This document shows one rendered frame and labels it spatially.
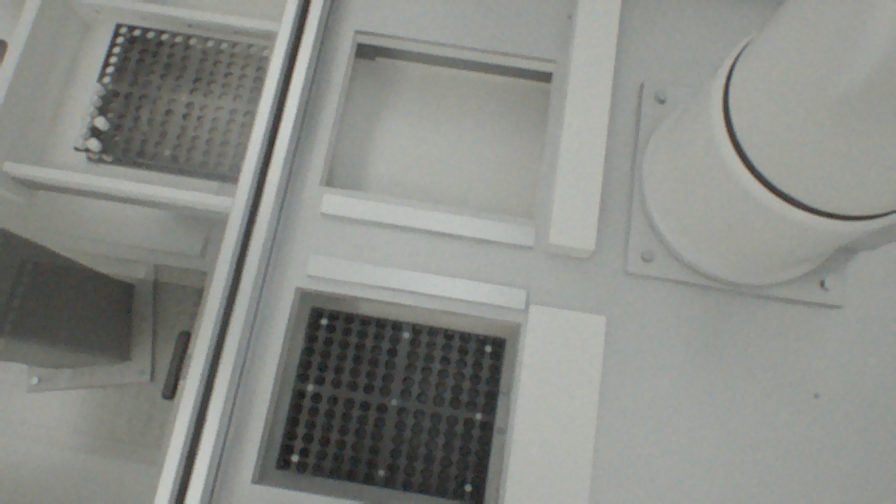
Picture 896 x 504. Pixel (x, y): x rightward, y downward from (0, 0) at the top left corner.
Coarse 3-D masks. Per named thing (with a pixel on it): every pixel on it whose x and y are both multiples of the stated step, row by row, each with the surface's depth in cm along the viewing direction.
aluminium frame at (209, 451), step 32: (320, 0) 71; (320, 32) 71; (320, 64) 73; (288, 96) 68; (288, 128) 67; (288, 160) 67; (288, 192) 69; (256, 224) 64; (256, 256) 63; (256, 288) 63; (224, 320) 61; (256, 320) 65; (224, 352) 61; (224, 384) 60; (224, 416) 60; (192, 448) 58; (224, 448) 61; (192, 480) 58
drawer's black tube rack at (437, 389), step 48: (336, 336) 70; (384, 336) 71; (432, 336) 74; (480, 336) 71; (336, 384) 72; (384, 384) 69; (432, 384) 69; (480, 384) 69; (336, 432) 68; (384, 432) 68; (432, 432) 71; (480, 432) 68; (384, 480) 67; (432, 480) 67; (480, 480) 70
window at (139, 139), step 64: (0, 0) 28; (64, 0) 32; (128, 0) 37; (192, 0) 45; (256, 0) 56; (0, 64) 28; (64, 64) 32; (128, 64) 38; (192, 64) 46; (256, 64) 59; (0, 128) 29; (64, 128) 33; (128, 128) 39; (192, 128) 48; (256, 128) 61; (0, 192) 30; (64, 192) 34; (128, 192) 40; (192, 192) 50; (256, 192) 64; (0, 256) 30; (64, 256) 35; (128, 256) 42; (192, 256) 52; (0, 320) 31; (64, 320) 36; (128, 320) 43; (192, 320) 54; (0, 384) 32; (64, 384) 37; (128, 384) 44; (192, 384) 56; (0, 448) 32; (64, 448) 38; (128, 448) 46
